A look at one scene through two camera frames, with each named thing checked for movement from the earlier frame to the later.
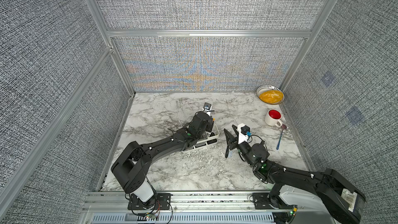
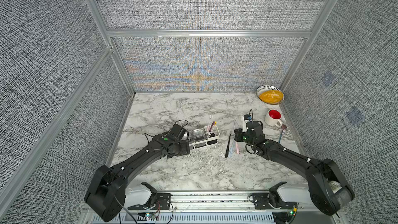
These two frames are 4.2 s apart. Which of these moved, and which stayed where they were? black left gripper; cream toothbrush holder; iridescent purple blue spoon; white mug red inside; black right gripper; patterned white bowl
Moved: black right gripper; black left gripper
Stayed: cream toothbrush holder; iridescent purple blue spoon; patterned white bowl; white mug red inside
